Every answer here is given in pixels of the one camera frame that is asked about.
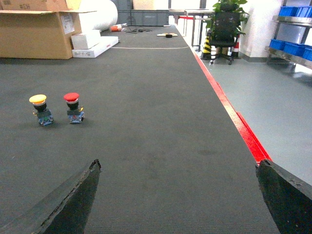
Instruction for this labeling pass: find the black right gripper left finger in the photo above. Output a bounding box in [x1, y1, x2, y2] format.
[0, 159, 101, 234]

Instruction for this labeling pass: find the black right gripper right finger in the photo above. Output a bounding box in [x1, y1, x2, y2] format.
[256, 159, 312, 234]

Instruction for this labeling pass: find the wooden block with black part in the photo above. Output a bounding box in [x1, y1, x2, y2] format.
[157, 33, 178, 38]

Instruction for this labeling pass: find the yellow mushroom push button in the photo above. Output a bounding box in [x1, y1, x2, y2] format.
[29, 94, 54, 126]

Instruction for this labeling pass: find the red mushroom push button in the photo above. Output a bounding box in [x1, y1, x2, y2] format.
[63, 93, 84, 124]

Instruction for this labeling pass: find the dark conveyor belt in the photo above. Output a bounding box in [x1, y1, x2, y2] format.
[0, 26, 278, 234]

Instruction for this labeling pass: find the steel shelving rack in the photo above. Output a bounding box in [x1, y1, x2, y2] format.
[265, 0, 312, 69]

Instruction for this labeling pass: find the yellow black striped bollard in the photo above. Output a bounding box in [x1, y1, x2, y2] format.
[200, 36, 212, 60]

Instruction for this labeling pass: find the white flat box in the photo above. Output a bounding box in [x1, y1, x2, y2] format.
[72, 36, 119, 59]

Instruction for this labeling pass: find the small white box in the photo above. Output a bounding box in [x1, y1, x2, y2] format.
[71, 30, 101, 50]

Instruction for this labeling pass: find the large brown cardboard box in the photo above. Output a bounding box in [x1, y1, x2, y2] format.
[0, 0, 95, 59]

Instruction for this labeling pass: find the black office chair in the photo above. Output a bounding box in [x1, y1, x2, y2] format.
[209, 19, 237, 65]

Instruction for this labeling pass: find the green potted plant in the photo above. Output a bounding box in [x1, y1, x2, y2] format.
[207, 0, 249, 36]

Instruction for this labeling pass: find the orange white object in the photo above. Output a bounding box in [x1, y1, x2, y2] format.
[110, 23, 127, 32]

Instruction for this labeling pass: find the white foam roll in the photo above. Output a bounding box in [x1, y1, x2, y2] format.
[79, 0, 118, 32]

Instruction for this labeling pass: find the grey plastic crate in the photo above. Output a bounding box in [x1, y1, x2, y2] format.
[117, 10, 170, 26]

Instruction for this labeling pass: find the red conveyor side rail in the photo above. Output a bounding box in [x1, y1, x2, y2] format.
[186, 42, 272, 165]

